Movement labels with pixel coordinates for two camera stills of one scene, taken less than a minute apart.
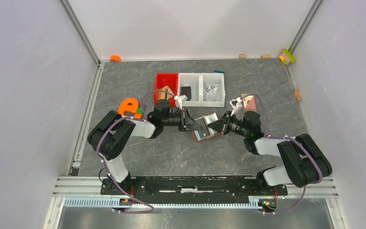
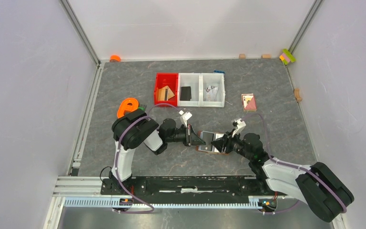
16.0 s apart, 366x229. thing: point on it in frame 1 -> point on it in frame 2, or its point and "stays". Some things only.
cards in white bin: x=211 y=92 stays
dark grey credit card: x=204 y=132 -> x=207 y=137
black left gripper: x=191 y=124 -> x=195 y=139
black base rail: x=191 y=188 stays
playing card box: x=249 y=101 stays
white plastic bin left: x=192 y=79 stays
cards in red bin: x=161 y=93 stays
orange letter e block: x=129 y=104 stays
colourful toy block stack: x=286 y=57 stays
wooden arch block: x=296 y=92 stays
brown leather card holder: x=208 y=119 -> x=208 y=137
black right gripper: x=218 y=125 -> x=225 y=141
